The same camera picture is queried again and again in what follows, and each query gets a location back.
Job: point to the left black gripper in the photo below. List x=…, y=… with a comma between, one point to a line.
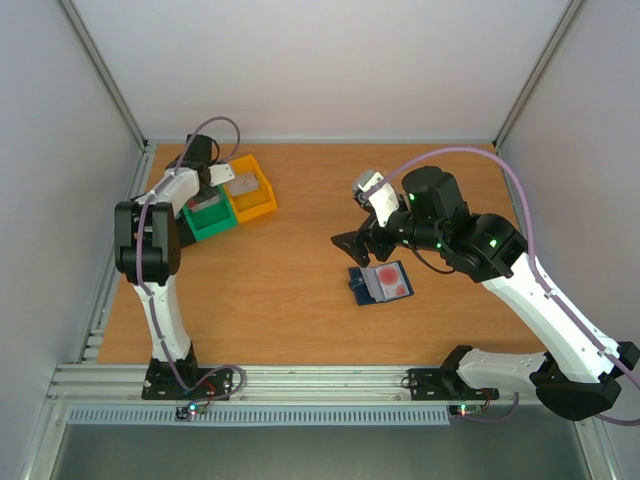
x=202, y=196

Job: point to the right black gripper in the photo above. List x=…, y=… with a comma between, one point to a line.
x=373, y=243

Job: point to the blue card holder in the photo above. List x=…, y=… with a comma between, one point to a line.
x=361, y=285

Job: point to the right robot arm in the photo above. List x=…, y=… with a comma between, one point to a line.
x=576, y=377

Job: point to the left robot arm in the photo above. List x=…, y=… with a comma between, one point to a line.
x=148, y=253

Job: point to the card in yellow bin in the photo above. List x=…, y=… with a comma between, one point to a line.
x=243, y=184

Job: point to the green plastic bin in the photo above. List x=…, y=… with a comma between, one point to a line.
x=213, y=220

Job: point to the yellow plastic bin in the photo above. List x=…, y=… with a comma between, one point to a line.
x=250, y=193

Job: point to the black plastic bin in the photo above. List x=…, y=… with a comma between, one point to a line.
x=185, y=233

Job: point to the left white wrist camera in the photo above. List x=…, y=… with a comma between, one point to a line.
x=221, y=174

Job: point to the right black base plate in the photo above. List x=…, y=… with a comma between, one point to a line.
x=429, y=384

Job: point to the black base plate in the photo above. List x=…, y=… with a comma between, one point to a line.
x=429, y=384
x=160, y=382

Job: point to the grey slotted cable duct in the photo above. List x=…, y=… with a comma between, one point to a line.
x=262, y=416

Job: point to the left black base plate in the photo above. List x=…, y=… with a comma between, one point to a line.
x=160, y=382

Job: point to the aluminium front rail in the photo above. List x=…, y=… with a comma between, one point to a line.
x=266, y=385

